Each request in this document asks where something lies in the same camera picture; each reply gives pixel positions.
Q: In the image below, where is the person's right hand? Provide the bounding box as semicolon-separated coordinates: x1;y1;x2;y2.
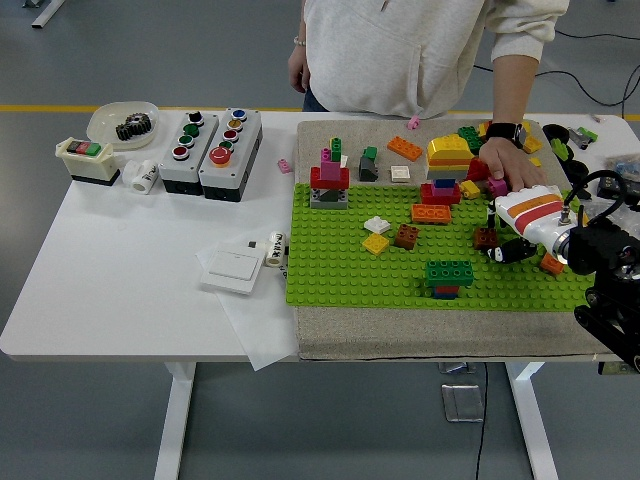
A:
287;44;314;95

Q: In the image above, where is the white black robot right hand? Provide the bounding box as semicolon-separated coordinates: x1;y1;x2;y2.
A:
486;184;574;266

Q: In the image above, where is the person's left hand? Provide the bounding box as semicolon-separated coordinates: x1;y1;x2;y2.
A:
477;139;550;195

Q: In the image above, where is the brown square brick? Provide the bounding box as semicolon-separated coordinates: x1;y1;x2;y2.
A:
393;223;421;250
472;227;500;251

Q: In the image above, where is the orange long brick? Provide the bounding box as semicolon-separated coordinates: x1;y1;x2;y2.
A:
410;203;453;226
538;252;565;276
387;135;424;161

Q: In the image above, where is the dark green long brick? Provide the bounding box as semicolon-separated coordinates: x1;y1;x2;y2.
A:
424;259;475;290

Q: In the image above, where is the dark green chunky brick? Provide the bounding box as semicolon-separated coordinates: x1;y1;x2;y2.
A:
457;127;486;154

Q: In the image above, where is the burger-shaped multicolour brick tower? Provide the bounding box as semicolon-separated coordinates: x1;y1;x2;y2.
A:
419;132;476;207

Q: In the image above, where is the red pink grey brick tower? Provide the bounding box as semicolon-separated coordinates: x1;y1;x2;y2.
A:
308;135;351;210

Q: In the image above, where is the grey slope brick green top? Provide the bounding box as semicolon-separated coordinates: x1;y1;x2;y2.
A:
357;145;381;183

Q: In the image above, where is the green studded baseplate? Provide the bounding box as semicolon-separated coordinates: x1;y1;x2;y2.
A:
284;182;596;312

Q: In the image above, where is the black wrist watch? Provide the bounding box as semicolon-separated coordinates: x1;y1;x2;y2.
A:
484;122;526;147

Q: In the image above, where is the black device box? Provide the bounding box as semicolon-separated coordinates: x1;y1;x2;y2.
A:
594;170;640;201

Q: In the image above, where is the green and grey clip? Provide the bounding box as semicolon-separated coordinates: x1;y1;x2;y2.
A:
568;125;599;150

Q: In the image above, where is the person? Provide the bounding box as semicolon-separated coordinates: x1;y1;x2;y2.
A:
287;0;571;195

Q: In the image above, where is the clear plastic bag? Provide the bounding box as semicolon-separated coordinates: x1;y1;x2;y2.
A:
582;197;640;226

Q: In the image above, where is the bag of blue parts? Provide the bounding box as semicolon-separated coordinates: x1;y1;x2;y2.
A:
603;153;640;180

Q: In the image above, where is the grey emergency-stop control box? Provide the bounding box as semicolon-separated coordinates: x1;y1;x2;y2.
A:
198;107;264;203

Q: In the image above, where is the grey four-button control box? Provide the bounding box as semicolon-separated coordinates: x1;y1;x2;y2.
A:
157;110;221;195

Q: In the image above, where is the black metal gear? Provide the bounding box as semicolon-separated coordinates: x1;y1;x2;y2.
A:
115;112;154;142

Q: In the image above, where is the grey-brown mat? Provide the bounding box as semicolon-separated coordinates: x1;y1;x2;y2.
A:
295;118;632;362

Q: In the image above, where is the white labelled tube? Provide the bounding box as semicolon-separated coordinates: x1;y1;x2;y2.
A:
264;230;287;267

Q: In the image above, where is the white pipe tee fitting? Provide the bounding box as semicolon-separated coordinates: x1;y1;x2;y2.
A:
122;158;160;194

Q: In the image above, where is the white plastic bowl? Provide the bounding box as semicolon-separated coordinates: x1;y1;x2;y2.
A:
87;101;161;151

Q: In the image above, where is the white table leg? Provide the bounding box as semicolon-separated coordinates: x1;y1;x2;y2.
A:
152;360;197;480
504;360;559;480

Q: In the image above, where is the white distant table foot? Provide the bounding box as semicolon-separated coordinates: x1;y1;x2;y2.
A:
30;0;66;29

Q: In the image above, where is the white paper sheet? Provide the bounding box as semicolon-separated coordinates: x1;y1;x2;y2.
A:
195;247;300;372

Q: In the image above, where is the black ring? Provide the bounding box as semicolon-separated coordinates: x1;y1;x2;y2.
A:
563;159;591;182

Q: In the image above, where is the long black floor cable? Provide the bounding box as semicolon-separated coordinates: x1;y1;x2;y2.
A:
472;62;640;121

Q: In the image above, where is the black power cable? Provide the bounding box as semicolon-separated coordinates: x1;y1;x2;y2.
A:
473;360;489;480

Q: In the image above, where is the white wall switch plate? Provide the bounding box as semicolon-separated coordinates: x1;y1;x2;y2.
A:
199;248;265;296

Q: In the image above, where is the cream red-green switch box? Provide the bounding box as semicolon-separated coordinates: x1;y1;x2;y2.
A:
54;137;123;187

